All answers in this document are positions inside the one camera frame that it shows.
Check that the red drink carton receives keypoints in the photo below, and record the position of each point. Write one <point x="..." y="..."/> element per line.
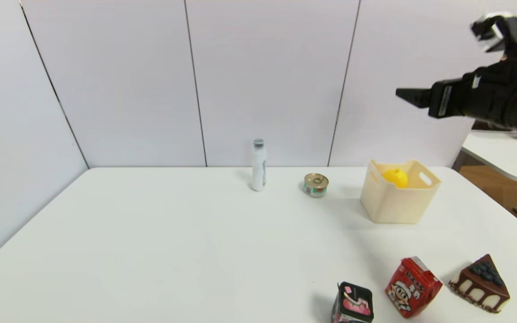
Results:
<point x="413" y="287"/>

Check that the black pink drink carton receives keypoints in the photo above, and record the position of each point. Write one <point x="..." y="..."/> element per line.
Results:
<point x="352" y="305"/>

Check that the yellow duck scooter toy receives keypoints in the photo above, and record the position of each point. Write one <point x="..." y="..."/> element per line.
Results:
<point x="396" y="178"/>

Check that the white side table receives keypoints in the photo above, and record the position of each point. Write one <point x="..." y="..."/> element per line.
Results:
<point x="501" y="157"/>

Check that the white bottle grey cap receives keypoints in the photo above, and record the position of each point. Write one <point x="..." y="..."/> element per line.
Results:
<point x="259" y="166"/>

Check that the cream white plastic box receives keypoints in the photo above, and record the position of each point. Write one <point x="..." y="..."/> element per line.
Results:
<point x="393" y="204"/>

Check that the small gold lid tin can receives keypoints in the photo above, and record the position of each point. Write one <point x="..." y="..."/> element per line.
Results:
<point x="316" y="185"/>

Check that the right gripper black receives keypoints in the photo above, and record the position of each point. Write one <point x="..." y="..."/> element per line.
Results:
<point x="445" y="99"/>

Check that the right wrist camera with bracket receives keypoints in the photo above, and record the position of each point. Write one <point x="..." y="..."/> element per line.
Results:
<point x="507" y="31"/>

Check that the chocolate blueberry cake slice toy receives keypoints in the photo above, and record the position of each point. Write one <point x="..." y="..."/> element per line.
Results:
<point x="480" y="282"/>

